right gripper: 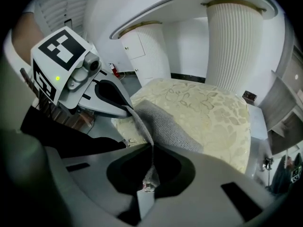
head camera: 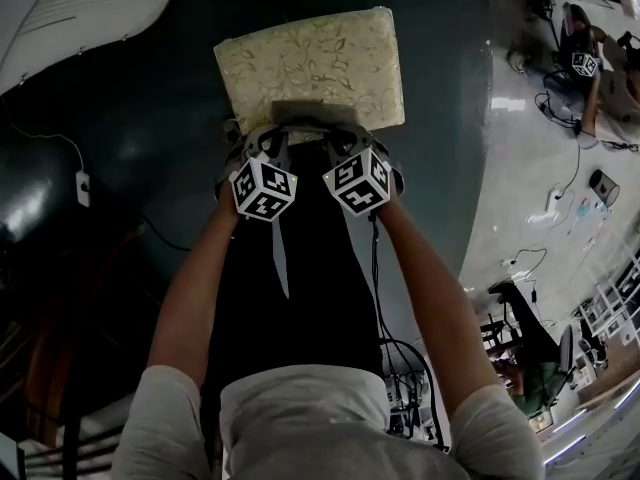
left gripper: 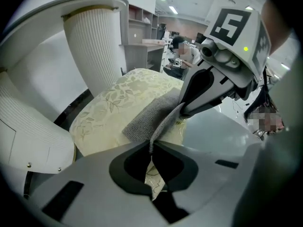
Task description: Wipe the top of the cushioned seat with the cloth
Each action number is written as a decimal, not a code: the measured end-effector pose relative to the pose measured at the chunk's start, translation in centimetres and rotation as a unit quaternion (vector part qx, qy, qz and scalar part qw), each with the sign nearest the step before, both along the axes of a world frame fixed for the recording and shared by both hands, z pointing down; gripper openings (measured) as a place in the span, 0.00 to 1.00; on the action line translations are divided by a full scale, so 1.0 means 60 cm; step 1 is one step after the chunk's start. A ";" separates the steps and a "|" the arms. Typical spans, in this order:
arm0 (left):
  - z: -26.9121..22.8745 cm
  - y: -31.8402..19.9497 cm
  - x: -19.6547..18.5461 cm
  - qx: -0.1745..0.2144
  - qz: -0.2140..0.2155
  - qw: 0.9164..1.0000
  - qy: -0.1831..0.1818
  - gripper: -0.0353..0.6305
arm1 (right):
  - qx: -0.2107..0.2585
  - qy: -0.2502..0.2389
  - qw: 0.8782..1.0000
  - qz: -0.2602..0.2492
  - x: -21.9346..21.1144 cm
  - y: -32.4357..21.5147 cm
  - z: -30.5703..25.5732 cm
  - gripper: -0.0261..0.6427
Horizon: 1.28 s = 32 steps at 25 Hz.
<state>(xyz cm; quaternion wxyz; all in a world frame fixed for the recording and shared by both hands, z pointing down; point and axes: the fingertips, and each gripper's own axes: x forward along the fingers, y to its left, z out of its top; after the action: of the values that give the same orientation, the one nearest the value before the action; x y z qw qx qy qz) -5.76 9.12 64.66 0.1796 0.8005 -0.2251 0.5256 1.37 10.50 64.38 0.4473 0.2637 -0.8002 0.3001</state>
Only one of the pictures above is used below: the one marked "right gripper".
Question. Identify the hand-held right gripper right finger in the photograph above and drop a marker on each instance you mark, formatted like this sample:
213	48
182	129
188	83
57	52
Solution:
208	197

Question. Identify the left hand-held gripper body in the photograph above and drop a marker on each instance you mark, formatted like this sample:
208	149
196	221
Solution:
59	55

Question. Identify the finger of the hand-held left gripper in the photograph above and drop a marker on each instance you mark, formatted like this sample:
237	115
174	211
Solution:
116	86
106	110

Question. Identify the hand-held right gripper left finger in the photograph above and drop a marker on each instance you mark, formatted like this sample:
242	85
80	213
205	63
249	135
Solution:
94	193

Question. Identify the gray wiping cloth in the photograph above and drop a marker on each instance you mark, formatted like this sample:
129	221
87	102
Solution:
161	124

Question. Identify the cream upholstered footstool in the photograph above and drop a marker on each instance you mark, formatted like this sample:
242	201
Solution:
213	117

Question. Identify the person's left forearm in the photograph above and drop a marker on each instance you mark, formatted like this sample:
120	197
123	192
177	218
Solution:
27	39

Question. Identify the red fire extinguisher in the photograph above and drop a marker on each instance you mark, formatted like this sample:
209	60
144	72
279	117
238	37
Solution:
114	70

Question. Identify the person's black trousers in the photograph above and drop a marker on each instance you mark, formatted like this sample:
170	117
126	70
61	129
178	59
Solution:
71	138

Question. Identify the white flat box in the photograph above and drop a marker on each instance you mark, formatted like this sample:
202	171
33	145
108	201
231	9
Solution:
256	124

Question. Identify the small dark brown box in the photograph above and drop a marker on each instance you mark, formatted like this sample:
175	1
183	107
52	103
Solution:
249	96

